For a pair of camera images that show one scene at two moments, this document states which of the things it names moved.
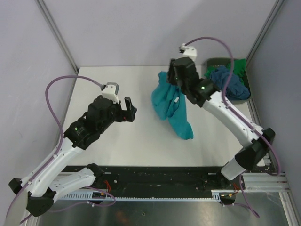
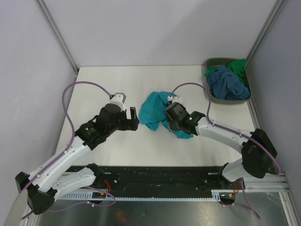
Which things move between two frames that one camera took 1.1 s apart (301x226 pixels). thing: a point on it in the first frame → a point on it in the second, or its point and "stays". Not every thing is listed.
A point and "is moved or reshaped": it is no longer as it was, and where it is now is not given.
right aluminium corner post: (265, 29) stays
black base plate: (161, 178) stays
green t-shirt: (239, 66) stays
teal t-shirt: (169, 101) is moved or reshaped
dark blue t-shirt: (235, 89) stays
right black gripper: (171, 72) → (171, 126)
